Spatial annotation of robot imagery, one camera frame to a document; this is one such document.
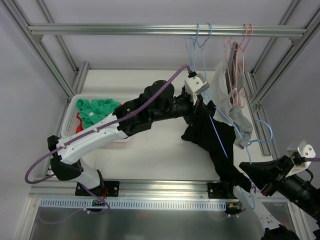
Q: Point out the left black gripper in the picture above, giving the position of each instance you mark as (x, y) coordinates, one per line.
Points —
(194, 110)

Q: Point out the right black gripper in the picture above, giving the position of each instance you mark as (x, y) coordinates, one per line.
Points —
(279, 175)

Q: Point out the white tank top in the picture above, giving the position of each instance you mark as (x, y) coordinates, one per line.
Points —
(220, 96)

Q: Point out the black tank top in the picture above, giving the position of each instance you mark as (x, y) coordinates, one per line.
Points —
(217, 138)

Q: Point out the pink hanger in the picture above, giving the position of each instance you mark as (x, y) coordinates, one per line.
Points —
(226, 53)
(237, 68)

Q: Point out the green tank top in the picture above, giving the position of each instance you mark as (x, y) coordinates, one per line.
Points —
(94, 111)

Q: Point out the red tank top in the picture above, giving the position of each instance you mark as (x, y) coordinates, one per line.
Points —
(79, 128)

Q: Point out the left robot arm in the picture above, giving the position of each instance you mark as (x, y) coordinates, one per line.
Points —
(156, 103)

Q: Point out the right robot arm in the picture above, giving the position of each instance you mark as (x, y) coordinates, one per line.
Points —
(301, 193)

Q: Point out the grey tank top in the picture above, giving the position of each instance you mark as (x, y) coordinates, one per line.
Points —
(241, 122)

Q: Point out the white plastic basket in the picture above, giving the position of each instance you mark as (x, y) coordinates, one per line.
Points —
(70, 121)

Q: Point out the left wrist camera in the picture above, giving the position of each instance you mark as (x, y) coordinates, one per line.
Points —
(196, 85)

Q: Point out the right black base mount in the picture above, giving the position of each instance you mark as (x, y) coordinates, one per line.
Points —
(220, 190)

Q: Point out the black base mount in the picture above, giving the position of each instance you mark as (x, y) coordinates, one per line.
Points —
(220, 190)
(109, 189)

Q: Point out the white slotted cable duct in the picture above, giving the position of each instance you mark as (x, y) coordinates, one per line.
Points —
(123, 204)

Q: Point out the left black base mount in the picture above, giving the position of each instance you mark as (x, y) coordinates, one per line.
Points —
(109, 189)

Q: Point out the front aluminium rail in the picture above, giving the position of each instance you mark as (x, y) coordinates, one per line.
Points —
(133, 189)

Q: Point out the aluminium hanging rail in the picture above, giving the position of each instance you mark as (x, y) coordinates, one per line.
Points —
(112, 29)

